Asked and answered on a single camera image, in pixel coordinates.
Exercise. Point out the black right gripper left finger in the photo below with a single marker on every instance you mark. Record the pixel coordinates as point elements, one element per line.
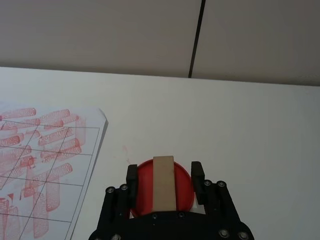
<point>132,185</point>

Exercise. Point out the brown wooden stamp block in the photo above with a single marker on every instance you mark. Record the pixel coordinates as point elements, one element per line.
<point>163,185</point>

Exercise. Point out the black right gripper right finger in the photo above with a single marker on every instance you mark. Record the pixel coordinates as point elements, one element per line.
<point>198,182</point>

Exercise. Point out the round red ink pad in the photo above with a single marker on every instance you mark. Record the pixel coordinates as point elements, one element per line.
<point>145,182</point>

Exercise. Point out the white paper with red stamps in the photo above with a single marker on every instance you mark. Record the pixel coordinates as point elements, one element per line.
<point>85,150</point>

